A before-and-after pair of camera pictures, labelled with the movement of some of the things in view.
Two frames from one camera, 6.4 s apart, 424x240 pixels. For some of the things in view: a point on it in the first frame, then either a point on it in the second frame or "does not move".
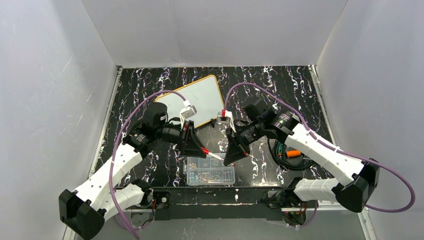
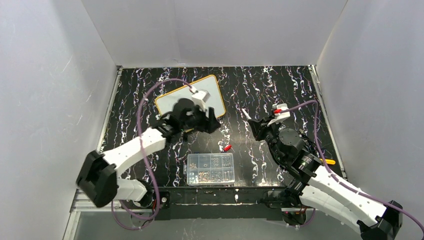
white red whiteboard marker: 204,150 -> 246,114
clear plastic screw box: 208,171 does not move
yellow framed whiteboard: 204,94 does not move
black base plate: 264,203 does not move
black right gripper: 234,140 -> 265,127
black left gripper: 187,138 -> 205,120
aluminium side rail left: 103,130 does not move
